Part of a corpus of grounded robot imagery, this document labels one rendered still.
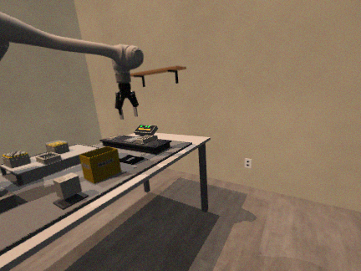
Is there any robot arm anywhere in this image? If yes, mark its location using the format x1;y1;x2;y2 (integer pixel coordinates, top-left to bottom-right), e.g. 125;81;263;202
0;12;144;84

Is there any red trough reservoir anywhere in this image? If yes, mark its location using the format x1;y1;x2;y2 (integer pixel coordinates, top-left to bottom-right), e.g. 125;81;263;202
135;135;154;144

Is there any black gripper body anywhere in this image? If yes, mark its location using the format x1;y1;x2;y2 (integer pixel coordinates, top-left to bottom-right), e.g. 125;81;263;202
118;83;131;98

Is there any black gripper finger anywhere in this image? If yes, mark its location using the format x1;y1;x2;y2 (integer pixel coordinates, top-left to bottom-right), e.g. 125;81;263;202
128;91;139;116
115;92;127;120

